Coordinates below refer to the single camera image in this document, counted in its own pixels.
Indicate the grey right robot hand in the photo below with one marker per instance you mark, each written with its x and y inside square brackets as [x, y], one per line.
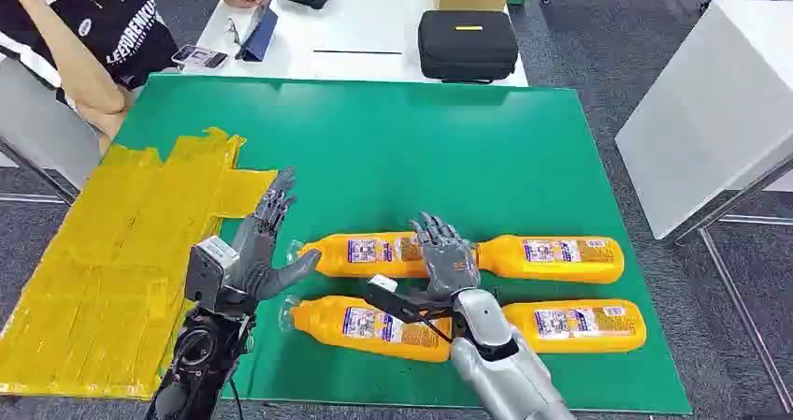
[449, 262]

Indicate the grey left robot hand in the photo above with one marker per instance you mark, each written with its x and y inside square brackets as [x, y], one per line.
[254, 262]

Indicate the orange drink bottle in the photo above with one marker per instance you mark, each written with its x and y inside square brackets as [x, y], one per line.
[334, 268]
[557, 271]
[322, 324]
[576, 343]

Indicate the green mat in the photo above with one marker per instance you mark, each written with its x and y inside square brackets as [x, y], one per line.
[403, 157]

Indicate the yellow sheet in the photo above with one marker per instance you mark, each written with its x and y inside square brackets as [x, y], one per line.
[93, 281]

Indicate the smartphone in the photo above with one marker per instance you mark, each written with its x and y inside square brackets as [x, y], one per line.
[199, 56]

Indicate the black carrying case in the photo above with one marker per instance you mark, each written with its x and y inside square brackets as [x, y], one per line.
[468, 48]

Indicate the tablet in blue case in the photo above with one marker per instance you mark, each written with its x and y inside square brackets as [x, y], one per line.
[260, 36]

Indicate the eyeglasses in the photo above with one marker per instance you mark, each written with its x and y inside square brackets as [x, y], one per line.
[233, 32]

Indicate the white table with items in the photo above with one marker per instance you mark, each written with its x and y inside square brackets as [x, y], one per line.
[365, 27]

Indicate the person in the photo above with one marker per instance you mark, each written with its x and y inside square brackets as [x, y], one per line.
[111, 27]

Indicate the empty white table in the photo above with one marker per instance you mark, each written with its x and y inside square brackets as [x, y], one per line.
[712, 113]

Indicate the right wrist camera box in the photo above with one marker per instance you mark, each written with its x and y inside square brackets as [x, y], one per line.
[387, 296]

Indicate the metal table leg frame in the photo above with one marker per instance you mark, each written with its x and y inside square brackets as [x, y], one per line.
[731, 293]

